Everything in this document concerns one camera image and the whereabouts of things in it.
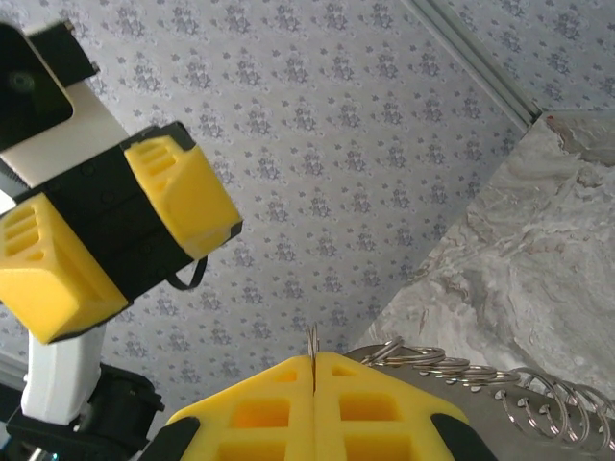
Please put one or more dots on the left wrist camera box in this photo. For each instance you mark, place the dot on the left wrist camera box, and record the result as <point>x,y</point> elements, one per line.
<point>29,110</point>

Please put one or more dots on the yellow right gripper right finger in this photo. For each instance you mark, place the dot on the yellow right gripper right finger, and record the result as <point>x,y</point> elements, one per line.
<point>331,432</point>

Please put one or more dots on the aluminium frame post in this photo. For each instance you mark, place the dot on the aluminium frame post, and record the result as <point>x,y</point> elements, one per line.
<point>475,57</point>

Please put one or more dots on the metal key holder plate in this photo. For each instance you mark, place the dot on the metal key holder plate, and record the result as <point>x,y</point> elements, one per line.
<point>471,422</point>

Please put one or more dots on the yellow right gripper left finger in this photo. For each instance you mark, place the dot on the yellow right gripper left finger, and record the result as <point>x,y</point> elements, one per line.
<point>269,432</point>

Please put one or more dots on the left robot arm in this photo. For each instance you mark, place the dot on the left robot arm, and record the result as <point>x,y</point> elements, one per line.
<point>62,374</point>

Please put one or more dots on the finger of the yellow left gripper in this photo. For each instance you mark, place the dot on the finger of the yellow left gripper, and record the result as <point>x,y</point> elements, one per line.
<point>197,201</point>
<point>48,288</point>

